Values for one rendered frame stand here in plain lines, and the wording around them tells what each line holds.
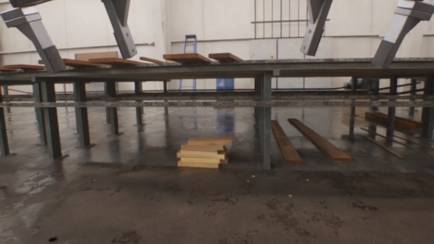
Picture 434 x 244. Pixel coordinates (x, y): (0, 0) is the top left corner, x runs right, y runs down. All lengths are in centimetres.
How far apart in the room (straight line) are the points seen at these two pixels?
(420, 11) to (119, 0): 42
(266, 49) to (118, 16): 690
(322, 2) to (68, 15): 1049
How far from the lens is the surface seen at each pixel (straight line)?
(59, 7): 1104
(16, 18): 44
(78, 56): 985
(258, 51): 716
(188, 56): 142
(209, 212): 129
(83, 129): 283
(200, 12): 824
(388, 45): 44
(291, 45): 729
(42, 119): 327
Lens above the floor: 69
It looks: 7 degrees down
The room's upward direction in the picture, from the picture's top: 1 degrees counter-clockwise
